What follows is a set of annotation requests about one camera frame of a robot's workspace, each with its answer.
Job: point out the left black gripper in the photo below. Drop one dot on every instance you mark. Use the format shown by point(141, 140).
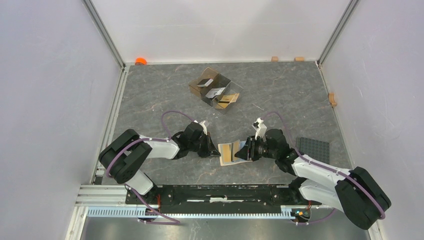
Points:
point(210, 149)

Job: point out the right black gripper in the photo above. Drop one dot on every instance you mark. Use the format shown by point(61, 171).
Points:
point(243, 153)

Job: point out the beige leather card holder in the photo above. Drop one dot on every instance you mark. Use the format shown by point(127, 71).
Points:
point(235, 160)

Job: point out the gold VIP card stack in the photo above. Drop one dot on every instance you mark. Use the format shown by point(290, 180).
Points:
point(227, 100)

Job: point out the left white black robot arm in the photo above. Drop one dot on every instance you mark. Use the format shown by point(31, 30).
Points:
point(123, 158)

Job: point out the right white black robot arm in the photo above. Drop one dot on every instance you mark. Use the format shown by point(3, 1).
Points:
point(353, 192)

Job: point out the black and white card stack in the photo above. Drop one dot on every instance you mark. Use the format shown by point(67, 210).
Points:
point(204, 82)

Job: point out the dark grey studded baseplate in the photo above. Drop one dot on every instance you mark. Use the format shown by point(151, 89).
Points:
point(316, 149)

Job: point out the curved wooden block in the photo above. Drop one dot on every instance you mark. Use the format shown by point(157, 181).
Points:
point(332, 99)

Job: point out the orange round cap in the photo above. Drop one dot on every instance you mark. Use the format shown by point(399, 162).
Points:
point(140, 61)

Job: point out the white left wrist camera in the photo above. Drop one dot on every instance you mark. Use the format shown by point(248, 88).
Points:
point(204, 125)

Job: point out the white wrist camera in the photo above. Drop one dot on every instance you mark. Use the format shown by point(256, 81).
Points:
point(204, 125)
point(260, 128)

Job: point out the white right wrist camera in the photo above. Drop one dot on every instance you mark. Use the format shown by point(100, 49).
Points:
point(260, 128)

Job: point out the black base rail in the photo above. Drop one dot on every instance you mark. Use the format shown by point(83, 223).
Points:
point(224, 198)

